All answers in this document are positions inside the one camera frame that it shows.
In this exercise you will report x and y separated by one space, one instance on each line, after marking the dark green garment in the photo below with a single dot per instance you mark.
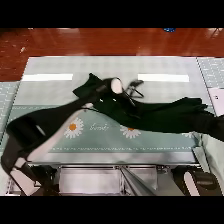
156 115

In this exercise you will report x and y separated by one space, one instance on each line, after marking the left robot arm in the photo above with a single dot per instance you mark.
43 125

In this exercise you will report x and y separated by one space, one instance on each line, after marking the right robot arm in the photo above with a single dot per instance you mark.
203 183

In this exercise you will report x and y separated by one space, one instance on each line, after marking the white cloth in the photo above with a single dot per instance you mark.
218 101

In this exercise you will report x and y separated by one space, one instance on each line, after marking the pale green garment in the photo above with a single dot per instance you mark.
213 153

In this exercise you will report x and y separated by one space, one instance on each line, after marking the silver frame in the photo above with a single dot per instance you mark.
140 186

